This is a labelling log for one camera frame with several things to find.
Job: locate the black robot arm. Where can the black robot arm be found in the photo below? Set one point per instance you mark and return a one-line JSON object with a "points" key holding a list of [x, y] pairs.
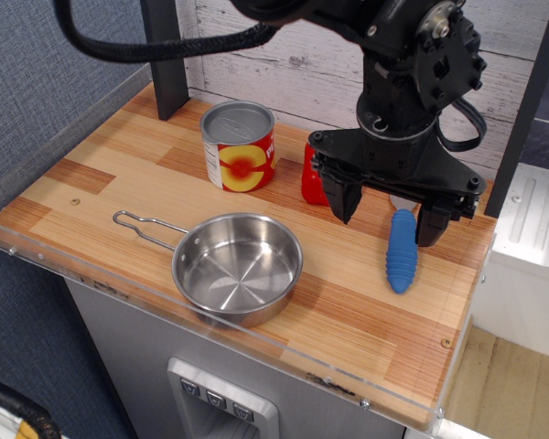
{"points": [[420, 59]]}

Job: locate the blue handled fork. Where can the blue handled fork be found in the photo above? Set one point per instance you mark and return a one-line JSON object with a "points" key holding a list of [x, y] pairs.
{"points": [[401, 255]]}

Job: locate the red bell pepper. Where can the red bell pepper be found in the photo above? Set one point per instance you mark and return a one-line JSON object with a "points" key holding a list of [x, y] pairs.
{"points": [[311, 185]]}

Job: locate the yellow black object corner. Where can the yellow black object corner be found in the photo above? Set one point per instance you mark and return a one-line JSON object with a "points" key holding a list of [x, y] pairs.
{"points": [[37, 420]]}

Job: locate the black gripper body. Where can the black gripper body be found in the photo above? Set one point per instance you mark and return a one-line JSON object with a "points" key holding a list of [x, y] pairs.
{"points": [[399, 146]]}

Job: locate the white toy sink unit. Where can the white toy sink unit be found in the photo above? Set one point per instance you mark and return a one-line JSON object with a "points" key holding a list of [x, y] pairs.
{"points": [[512, 297]]}

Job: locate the stainless steel saucepan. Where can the stainless steel saucepan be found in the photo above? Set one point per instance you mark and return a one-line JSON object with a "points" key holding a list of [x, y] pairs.
{"points": [[239, 267]]}

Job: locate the red yellow tin can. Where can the red yellow tin can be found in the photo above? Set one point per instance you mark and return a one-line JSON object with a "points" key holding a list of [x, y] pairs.
{"points": [[239, 144]]}

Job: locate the clear acrylic edge guard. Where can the clear acrylic edge guard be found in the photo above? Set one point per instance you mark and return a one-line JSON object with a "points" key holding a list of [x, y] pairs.
{"points": [[347, 357]]}

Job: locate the grey toy fridge cabinet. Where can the grey toy fridge cabinet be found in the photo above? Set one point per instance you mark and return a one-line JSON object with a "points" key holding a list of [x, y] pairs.
{"points": [[175, 383]]}

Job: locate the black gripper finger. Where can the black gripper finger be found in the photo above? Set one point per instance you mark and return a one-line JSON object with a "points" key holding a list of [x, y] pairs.
{"points": [[343, 198], [434, 216]]}

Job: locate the dark right shelf post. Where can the dark right shelf post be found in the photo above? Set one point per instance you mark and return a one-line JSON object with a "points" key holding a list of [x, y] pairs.
{"points": [[519, 133]]}

